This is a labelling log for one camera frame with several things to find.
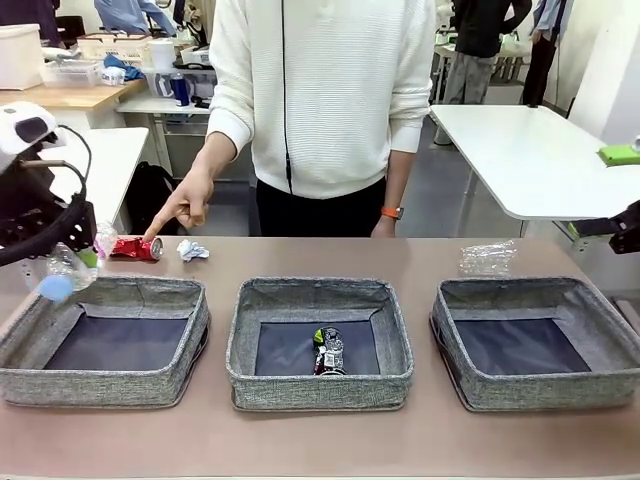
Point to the clear plastic bin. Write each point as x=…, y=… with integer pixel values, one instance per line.
x=70, y=74

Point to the person's right forearm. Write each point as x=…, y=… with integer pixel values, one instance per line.
x=217, y=155

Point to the white printed crate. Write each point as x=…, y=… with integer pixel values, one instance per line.
x=117, y=49

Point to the blue cloth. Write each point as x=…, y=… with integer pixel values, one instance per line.
x=127, y=70

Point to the clear plastic water bottle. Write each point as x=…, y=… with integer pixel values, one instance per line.
x=62, y=272

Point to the background person in light blue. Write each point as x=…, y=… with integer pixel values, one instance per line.
x=545, y=45

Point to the crushed red soda can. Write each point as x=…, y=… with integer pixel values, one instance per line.
x=132, y=248

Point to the blue bottle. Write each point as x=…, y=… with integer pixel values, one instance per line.
x=180, y=90

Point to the person's black trousers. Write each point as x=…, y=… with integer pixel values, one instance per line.
x=320, y=215

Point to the black backpack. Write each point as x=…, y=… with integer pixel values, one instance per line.
x=145, y=190

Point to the background person in dark jacket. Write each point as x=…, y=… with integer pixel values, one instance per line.
x=25, y=12

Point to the white storage box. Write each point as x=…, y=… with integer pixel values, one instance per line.
x=20, y=57

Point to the person's left forearm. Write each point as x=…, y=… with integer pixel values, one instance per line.
x=400, y=180

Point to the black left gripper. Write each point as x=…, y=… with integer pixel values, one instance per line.
x=25, y=205

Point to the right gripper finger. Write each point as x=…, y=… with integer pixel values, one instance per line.
x=620, y=156
x=625, y=230

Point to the white paper ball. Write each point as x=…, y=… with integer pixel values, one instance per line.
x=192, y=250

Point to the background person in black top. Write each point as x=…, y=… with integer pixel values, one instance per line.
x=480, y=30

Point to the crushed black silver can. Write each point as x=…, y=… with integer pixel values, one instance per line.
x=330, y=350

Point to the grey fabric basket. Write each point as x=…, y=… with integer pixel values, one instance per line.
x=540, y=392
x=320, y=392
x=105, y=387

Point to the orange wrist watch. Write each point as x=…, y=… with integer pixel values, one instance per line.
x=392, y=212

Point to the white knit sweater torso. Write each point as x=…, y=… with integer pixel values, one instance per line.
x=325, y=90

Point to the background person in blue shirt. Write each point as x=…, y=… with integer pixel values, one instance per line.
x=125, y=15

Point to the person's right hand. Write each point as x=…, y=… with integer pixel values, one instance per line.
x=192, y=197

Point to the person's left hand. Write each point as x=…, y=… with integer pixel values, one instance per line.
x=385, y=229

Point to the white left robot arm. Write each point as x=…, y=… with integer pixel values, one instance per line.
x=20, y=125

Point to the wooden workbench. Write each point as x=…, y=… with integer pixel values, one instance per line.
x=75, y=97

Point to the white cylindrical container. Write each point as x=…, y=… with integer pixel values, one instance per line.
x=161, y=54

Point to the clear plastic container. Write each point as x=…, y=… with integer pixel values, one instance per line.
x=487, y=257

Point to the white desk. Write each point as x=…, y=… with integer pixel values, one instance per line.
x=150, y=106

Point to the clear plastic storage box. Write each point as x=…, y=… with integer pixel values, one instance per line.
x=200, y=82

